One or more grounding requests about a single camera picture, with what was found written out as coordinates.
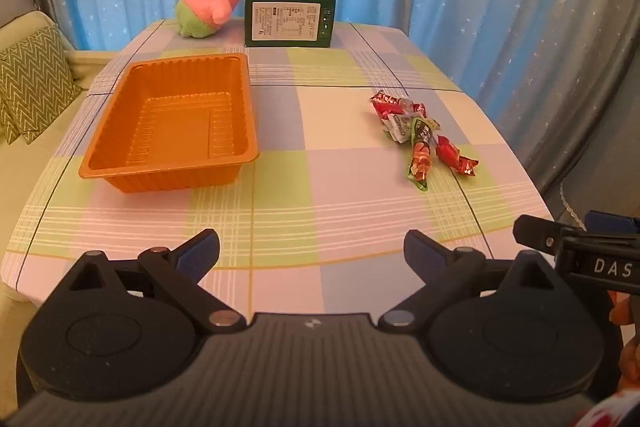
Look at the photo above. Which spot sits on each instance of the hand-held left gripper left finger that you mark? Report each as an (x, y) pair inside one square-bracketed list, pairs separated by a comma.
[(197, 253)]

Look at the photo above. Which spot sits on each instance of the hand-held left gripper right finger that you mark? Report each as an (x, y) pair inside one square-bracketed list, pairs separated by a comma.
[(424, 253)]

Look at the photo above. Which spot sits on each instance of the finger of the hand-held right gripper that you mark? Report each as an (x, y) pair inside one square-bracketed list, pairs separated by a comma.
[(612, 222), (537, 234)]

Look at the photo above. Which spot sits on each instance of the red candy packet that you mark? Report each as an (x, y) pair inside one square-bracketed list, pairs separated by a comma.
[(466, 165), (446, 148)]

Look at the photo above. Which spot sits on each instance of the green snack stick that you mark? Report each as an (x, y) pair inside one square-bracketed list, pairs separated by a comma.
[(421, 154)]

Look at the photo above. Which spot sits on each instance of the orange plastic tray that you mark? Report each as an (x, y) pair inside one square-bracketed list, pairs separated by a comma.
[(170, 127)]

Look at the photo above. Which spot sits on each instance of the white green snack packet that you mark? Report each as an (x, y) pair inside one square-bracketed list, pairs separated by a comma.
[(396, 127)]

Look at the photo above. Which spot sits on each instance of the red square snack packet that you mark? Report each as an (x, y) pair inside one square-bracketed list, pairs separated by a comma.
[(411, 109)]

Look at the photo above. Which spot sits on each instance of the dark red shiny candy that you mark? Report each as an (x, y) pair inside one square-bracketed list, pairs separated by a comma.
[(385, 99)]

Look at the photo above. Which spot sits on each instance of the person's right hand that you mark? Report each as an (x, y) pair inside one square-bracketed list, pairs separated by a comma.
[(629, 352)]

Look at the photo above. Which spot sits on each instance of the checked pastel tablecloth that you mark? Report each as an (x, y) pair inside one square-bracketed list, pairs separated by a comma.
[(325, 187)]

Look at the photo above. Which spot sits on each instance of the light green sofa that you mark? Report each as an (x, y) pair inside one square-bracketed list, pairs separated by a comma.
[(30, 192)]

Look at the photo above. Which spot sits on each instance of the green chevron pillow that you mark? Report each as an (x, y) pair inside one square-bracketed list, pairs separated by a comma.
[(35, 82)]

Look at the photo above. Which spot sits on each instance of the green cardboard box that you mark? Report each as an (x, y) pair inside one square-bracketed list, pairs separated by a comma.
[(287, 19)]

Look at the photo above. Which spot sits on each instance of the pink green plush toy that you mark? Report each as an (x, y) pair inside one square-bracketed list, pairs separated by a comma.
[(210, 2)]

